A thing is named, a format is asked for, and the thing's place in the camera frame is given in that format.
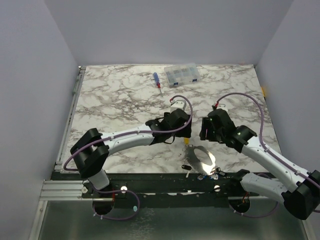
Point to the clear plastic organizer box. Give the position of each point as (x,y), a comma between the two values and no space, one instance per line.
(181,74)

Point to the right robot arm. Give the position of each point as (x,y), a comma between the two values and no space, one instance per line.
(295,187)

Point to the aluminium frame rail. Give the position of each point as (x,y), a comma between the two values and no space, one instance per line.
(61,190)

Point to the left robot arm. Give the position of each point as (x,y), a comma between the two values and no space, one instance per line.
(92,149)

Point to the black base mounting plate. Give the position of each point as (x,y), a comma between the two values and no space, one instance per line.
(160,190)

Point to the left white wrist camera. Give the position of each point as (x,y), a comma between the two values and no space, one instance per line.
(178,104)

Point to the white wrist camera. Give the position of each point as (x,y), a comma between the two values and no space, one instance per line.
(178,104)
(218,105)

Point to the grey large key ring holder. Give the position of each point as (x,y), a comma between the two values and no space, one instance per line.
(200,159)

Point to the yellow key tag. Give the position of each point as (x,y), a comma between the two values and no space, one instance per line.
(186,141)

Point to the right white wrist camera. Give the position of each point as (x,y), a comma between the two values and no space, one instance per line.
(218,105)

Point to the blue red screwdriver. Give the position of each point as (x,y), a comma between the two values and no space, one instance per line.
(157,82)

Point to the black key tag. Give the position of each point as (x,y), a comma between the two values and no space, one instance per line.
(220,172)
(186,167)

